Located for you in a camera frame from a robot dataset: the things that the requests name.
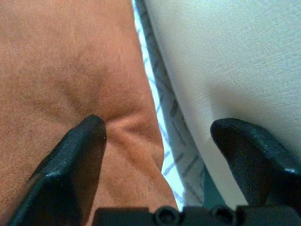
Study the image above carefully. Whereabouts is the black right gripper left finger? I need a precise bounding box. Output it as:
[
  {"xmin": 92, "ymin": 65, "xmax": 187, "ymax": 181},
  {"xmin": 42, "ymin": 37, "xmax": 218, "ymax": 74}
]
[{"xmin": 7, "ymin": 114, "xmax": 108, "ymax": 226}]

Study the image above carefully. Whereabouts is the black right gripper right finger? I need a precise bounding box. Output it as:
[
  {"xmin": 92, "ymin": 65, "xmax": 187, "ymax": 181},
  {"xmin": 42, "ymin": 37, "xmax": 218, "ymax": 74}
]
[{"xmin": 210, "ymin": 118, "xmax": 301, "ymax": 208}]

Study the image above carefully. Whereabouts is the orange rectangular pillow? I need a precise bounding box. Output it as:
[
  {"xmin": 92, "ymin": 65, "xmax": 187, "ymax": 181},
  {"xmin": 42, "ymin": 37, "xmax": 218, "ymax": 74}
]
[{"xmin": 0, "ymin": 0, "xmax": 180, "ymax": 226}]

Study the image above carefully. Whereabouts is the white quilted mattress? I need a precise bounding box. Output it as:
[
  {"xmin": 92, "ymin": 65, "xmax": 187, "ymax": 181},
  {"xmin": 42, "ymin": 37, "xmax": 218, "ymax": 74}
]
[{"xmin": 131, "ymin": 0, "xmax": 227, "ymax": 212}]

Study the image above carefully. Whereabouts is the cream padded headboard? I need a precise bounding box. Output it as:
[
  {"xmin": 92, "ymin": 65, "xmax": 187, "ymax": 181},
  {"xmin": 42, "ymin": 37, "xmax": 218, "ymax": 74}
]
[{"xmin": 140, "ymin": 0, "xmax": 301, "ymax": 206}]

